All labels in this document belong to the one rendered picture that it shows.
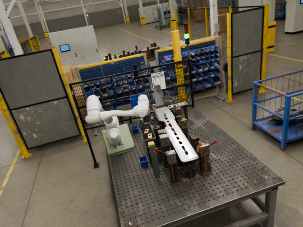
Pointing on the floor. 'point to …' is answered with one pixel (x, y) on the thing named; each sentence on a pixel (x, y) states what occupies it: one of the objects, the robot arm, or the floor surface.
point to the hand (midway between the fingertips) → (149, 130)
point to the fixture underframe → (269, 211)
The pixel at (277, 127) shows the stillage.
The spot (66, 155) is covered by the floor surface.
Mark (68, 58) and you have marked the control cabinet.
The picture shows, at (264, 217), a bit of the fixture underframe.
